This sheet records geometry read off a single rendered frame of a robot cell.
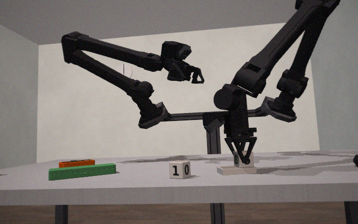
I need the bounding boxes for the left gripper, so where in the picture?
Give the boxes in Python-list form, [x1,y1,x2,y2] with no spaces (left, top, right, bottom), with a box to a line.
[224,110,257,163]

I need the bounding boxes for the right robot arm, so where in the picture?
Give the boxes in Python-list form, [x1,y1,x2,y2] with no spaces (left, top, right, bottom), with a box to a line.
[61,31,192,124]

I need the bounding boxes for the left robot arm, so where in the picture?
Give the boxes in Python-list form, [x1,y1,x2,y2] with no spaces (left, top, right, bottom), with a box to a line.
[202,0,341,133]

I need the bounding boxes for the orange digital multimeter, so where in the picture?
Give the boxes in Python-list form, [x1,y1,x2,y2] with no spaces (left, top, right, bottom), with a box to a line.
[59,160,95,168]

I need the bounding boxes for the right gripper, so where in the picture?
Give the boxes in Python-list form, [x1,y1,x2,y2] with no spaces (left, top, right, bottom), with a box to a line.
[167,62,204,84]

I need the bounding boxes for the green long rectangular box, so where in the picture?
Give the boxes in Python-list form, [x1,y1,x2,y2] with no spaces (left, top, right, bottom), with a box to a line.
[49,163,116,181]

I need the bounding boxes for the cream rectangular tray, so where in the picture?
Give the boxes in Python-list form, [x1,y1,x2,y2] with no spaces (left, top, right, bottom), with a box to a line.
[217,166,257,175]

